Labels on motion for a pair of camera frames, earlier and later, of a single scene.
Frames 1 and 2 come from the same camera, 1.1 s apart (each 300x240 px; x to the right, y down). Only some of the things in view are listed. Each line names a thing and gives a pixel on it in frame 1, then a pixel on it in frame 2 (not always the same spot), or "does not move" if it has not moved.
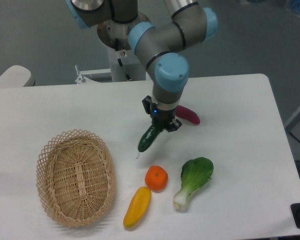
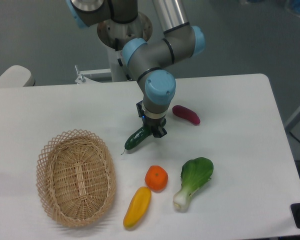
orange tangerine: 156,178 does not move
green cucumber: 149,138 -> 136,138
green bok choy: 194,172 does not move
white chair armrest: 15,76 does not move
